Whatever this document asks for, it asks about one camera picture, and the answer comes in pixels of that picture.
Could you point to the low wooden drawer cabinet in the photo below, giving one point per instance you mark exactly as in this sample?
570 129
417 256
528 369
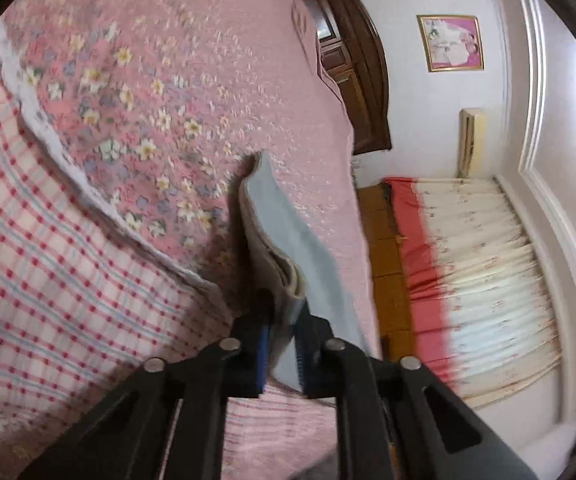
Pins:
391 298

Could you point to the dark wooden headboard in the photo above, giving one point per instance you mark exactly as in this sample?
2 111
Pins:
353 55

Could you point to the wall air conditioner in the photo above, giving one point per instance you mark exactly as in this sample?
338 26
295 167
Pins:
472 142

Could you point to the pink floral bedspread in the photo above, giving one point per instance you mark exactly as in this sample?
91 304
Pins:
126 127

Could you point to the framed wedding photo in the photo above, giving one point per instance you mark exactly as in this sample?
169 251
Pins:
452 43

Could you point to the red and cream curtain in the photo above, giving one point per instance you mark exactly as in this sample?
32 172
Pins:
481 313

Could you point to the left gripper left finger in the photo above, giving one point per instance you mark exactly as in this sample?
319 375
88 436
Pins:
167 420

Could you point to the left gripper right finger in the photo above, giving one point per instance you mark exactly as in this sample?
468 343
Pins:
397 420

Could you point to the grey sweatpants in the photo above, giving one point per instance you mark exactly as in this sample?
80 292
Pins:
295 266

